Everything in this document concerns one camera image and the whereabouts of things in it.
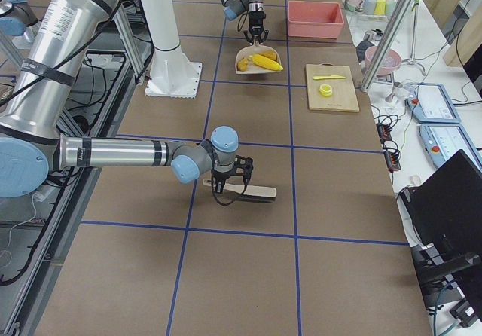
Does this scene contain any beige hand brush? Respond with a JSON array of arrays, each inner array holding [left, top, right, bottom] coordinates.
[[202, 179, 277, 206]]

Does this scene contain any lower teach pendant tablet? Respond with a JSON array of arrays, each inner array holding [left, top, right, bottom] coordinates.
[[419, 124, 481, 170]]

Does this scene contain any wooden cutting board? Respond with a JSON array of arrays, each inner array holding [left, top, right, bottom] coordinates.
[[305, 64, 359, 113]]

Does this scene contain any black power strip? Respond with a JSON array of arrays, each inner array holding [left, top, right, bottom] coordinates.
[[376, 124, 401, 173]]

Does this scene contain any small kitchen scale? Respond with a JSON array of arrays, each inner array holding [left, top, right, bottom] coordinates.
[[374, 74, 395, 84]]

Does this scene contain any yellow toy lemon slice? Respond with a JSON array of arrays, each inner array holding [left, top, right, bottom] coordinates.
[[319, 84, 333, 97]]

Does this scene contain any toy potato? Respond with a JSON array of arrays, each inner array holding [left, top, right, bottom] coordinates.
[[261, 50, 278, 61]]

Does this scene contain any pink plastic bin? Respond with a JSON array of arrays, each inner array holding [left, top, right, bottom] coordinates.
[[287, 1, 345, 39]]

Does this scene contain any yellow cup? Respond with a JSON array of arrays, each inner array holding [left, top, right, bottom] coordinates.
[[374, 0, 386, 16]]

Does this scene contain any light blue cup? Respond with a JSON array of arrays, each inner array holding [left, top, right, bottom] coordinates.
[[362, 0, 377, 15]]

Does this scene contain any small metal jigger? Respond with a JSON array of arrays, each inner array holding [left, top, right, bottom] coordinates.
[[363, 29, 383, 41]]

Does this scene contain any aluminium frame post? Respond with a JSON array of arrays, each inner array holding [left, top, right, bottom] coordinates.
[[361, 0, 415, 93]]

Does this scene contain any teach pendant tablet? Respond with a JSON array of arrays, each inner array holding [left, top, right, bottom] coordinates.
[[406, 83, 461, 124], [419, 124, 481, 170]]

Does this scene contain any toy ginger root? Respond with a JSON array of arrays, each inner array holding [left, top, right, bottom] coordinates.
[[236, 57, 250, 72]]

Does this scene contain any black monitor with stand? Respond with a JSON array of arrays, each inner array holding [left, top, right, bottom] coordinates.
[[399, 150, 481, 318]]

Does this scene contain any beige dustpan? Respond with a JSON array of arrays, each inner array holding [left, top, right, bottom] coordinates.
[[235, 41, 283, 75]]

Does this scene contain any pink bowl with ice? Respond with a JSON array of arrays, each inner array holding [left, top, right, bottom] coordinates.
[[364, 46, 402, 76]]

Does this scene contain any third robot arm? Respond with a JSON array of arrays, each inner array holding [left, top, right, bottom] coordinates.
[[1, 0, 40, 43]]

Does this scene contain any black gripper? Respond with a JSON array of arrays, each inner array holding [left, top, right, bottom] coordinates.
[[243, 10, 269, 44], [211, 155, 254, 194]]

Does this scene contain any yellow toy knife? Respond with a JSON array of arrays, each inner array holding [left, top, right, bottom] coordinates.
[[313, 75, 346, 81]]

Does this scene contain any yellow toy corn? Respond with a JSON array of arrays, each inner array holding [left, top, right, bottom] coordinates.
[[251, 53, 283, 72]]

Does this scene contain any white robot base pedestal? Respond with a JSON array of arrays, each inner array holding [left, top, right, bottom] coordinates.
[[141, 0, 202, 99]]

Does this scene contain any dark grey cloth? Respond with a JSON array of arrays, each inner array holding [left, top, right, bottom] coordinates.
[[355, 39, 374, 62]]

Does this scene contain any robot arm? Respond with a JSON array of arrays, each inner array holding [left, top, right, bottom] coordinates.
[[220, 0, 269, 44], [1, 0, 253, 198]]

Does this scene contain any white tripod stand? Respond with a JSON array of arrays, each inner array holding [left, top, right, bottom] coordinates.
[[401, 0, 427, 76]]

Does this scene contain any upper teach pendant tablet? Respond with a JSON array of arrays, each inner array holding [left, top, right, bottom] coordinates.
[[406, 83, 461, 124]]

